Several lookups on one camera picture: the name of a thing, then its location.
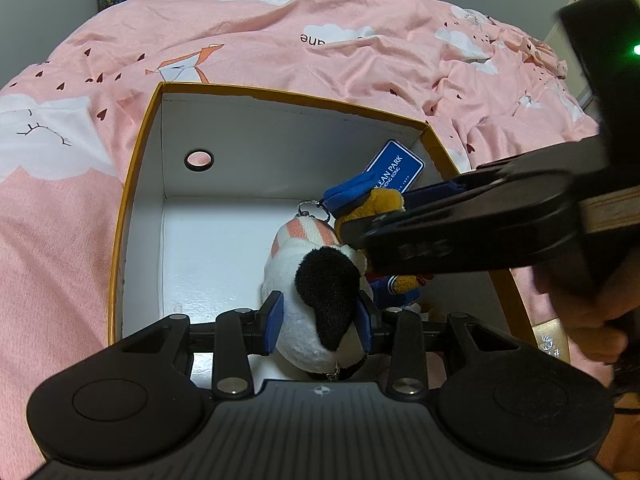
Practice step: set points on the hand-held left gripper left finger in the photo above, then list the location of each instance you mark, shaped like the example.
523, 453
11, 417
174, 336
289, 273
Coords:
272, 322

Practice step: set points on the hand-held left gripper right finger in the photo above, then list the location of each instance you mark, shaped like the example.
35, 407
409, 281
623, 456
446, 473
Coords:
364, 327

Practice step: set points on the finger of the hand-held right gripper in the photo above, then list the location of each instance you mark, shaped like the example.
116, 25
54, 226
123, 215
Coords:
450, 240
435, 192

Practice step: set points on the orange-edged cardboard box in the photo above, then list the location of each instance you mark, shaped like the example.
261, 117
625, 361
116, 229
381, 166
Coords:
225, 240

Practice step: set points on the person's right hand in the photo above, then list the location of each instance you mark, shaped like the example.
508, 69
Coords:
585, 325

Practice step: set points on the blue rectangular tag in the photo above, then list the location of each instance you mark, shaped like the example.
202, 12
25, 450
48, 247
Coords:
395, 165

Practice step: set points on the gold patterned box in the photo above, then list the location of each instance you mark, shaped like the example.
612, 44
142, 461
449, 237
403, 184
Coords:
550, 340

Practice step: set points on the pink printed bedsheet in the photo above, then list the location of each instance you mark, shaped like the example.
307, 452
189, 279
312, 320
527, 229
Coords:
250, 20

